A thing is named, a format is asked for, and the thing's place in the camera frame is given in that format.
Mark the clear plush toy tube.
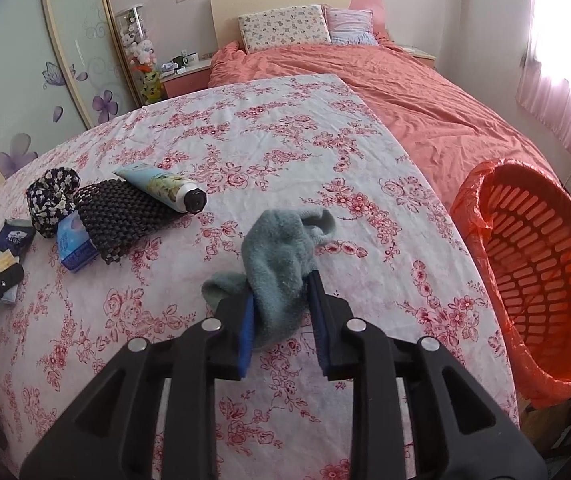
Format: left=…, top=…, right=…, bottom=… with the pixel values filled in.
left=114, top=5, right=163, bottom=107

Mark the pink floral tablecloth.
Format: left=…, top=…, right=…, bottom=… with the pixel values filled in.
left=0, top=74, right=521, bottom=480

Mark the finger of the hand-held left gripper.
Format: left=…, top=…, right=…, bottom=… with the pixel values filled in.
left=0, top=264, right=25, bottom=307

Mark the black white floral scrunchie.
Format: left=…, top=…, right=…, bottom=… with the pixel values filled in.
left=26, top=168, right=82, bottom=239

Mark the blue tissue pack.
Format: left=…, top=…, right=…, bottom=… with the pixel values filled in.
left=56, top=210, right=100, bottom=273

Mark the orange laundry basket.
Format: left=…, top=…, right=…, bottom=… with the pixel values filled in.
left=449, top=157, right=571, bottom=410

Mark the dark blue packet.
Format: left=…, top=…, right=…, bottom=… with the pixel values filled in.
left=0, top=217, right=36, bottom=266

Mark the pink white nightstand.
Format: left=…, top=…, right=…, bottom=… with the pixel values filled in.
left=161, top=57, right=213, bottom=101
left=398, top=45, right=437, bottom=70

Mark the grey green sock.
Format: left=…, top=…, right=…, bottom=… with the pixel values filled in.
left=201, top=206, right=337, bottom=351

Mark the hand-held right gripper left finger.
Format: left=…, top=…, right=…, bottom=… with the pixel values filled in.
left=19, top=295, right=258, bottom=480

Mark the beige pink headboard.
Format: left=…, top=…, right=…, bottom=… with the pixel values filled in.
left=210, top=0, right=383, bottom=51

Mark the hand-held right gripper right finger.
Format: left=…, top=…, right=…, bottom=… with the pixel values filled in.
left=308, top=270, right=549, bottom=480

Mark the light blue cream tube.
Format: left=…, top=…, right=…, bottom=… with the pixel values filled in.
left=114, top=164, right=208, bottom=214

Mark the pink striped pillow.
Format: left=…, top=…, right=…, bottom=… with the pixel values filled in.
left=323, top=6, right=391, bottom=46

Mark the white floral pillow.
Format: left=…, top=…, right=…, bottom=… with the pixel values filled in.
left=238, top=4, right=332, bottom=55

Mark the salmon pink duvet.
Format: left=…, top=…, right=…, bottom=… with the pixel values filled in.
left=208, top=41, right=566, bottom=201

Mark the flower print sliding wardrobe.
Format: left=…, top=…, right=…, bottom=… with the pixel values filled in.
left=0, top=0, right=138, bottom=186

